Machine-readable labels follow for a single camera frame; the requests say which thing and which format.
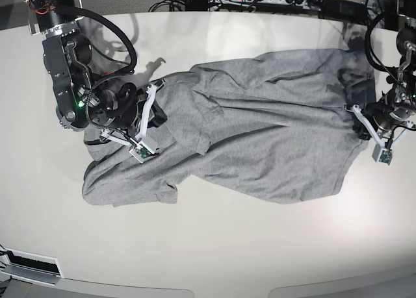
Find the grey cable tray box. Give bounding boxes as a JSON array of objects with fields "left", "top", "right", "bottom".
[{"left": 1, "top": 246, "right": 64, "bottom": 287}]

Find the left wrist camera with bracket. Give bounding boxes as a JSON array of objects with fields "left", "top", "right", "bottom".
[{"left": 345, "top": 105, "right": 415, "bottom": 165}]

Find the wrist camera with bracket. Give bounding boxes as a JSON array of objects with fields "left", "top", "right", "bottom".
[
  {"left": 100, "top": 79, "right": 167, "bottom": 164},
  {"left": 345, "top": 105, "right": 415, "bottom": 165}
]

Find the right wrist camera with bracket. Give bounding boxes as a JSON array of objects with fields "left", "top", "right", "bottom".
[{"left": 100, "top": 79, "right": 167, "bottom": 164}]

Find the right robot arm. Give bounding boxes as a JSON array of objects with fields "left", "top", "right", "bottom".
[{"left": 25, "top": 0, "right": 167, "bottom": 140}]

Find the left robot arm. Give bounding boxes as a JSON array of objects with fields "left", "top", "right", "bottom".
[{"left": 358, "top": 0, "right": 415, "bottom": 142}]

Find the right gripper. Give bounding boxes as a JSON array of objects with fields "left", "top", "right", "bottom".
[{"left": 86, "top": 82, "right": 168, "bottom": 138}]

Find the black power adapter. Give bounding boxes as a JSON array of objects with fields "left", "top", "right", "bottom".
[{"left": 321, "top": 0, "right": 367, "bottom": 24}]

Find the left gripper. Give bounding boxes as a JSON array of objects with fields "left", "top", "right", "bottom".
[{"left": 352, "top": 95, "right": 415, "bottom": 140}]

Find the grey t-shirt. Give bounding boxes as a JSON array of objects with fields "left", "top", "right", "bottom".
[{"left": 82, "top": 49, "right": 375, "bottom": 206}]

